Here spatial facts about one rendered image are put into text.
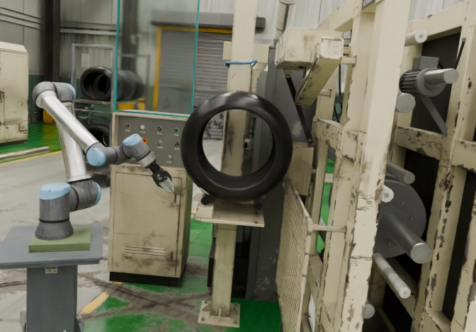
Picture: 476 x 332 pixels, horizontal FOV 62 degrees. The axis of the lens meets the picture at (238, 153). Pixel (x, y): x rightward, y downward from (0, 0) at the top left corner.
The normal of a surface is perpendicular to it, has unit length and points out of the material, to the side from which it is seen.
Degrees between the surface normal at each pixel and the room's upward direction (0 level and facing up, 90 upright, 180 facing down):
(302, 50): 90
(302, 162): 90
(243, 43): 90
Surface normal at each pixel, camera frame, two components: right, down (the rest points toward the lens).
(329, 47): 0.00, -0.15
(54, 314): 0.32, 0.18
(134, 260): -0.02, 0.16
